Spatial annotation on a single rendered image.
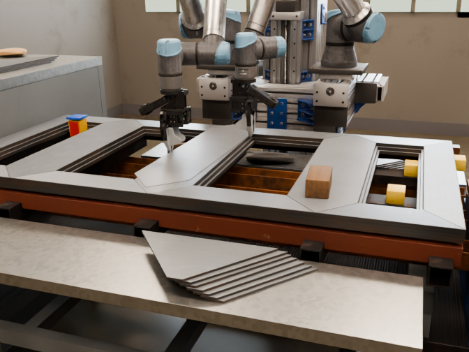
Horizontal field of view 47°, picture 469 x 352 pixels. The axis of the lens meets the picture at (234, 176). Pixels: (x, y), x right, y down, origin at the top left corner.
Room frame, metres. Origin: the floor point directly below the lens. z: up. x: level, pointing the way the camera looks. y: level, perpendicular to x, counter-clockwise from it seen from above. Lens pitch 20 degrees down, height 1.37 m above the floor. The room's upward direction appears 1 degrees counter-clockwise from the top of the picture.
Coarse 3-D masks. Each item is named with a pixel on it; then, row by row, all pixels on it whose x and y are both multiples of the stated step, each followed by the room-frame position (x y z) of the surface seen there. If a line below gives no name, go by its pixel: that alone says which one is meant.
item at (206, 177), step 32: (64, 128) 2.11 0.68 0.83; (96, 160) 1.71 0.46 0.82; (224, 160) 1.63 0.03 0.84; (64, 192) 1.41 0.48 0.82; (96, 192) 1.38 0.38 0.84; (128, 192) 1.35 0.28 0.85; (320, 224) 1.18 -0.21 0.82; (352, 224) 1.15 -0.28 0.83; (384, 224) 1.13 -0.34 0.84; (416, 224) 1.11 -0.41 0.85
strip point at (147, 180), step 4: (140, 176) 1.46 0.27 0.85; (144, 176) 1.46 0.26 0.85; (148, 176) 1.46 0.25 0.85; (152, 176) 1.46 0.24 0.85; (156, 176) 1.46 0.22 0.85; (160, 176) 1.46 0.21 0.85; (140, 180) 1.43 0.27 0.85; (144, 180) 1.43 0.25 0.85; (148, 180) 1.43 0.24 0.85; (152, 180) 1.43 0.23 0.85; (156, 180) 1.42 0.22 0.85; (160, 180) 1.42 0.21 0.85; (164, 180) 1.42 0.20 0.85; (168, 180) 1.42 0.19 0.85; (172, 180) 1.42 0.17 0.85; (176, 180) 1.42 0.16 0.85; (180, 180) 1.42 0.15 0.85; (184, 180) 1.42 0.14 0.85; (144, 184) 1.39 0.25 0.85; (148, 184) 1.39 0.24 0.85; (152, 184) 1.39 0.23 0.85; (156, 184) 1.39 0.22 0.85; (160, 184) 1.39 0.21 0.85
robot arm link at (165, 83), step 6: (162, 78) 1.68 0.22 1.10; (168, 78) 1.67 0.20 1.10; (174, 78) 1.67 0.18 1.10; (180, 78) 1.69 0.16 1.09; (162, 84) 1.68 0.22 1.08; (168, 84) 1.67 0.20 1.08; (174, 84) 1.67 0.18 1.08; (180, 84) 1.69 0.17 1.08; (168, 90) 1.67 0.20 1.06; (174, 90) 1.68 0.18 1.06
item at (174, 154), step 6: (162, 156) 1.65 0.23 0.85; (168, 156) 1.65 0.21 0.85; (174, 156) 1.65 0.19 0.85; (180, 156) 1.64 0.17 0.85; (186, 156) 1.64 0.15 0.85; (192, 156) 1.64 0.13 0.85; (198, 156) 1.64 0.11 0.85; (204, 156) 1.64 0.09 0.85; (210, 156) 1.64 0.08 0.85; (216, 156) 1.64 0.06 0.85; (210, 162) 1.58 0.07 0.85
